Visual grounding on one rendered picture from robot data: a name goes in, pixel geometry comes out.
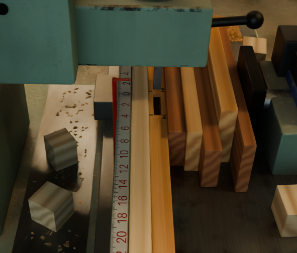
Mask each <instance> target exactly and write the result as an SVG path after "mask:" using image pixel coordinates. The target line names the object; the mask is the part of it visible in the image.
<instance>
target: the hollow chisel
mask: <svg viewBox="0 0 297 253"><path fill-rule="evenodd" d="M161 77H162V67H154V73H153V89H161Z"/></svg>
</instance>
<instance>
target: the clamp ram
mask: <svg viewBox="0 0 297 253"><path fill-rule="evenodd" d="M237 70H238V74H239V78H240V82H241V86H242V90H243V93H244V97H245V101H246V105H247V109H248V113H249V117H250V121H251V124H252V128H253V132H254V136H255V140H257V136H258V131H259V126H260V122H261V117H262V112H263V111H268V110H269V106H270V101H271V99H272V98H273V97H293V96H292V92H291V90H290V89H266V87H265V84H264V81H263V78H262V75H261V71H260V68H259V65H258V62H257V59H256V56H255V53H254V50H253V46H240V50H239V56H238V62H237Z"/></svg>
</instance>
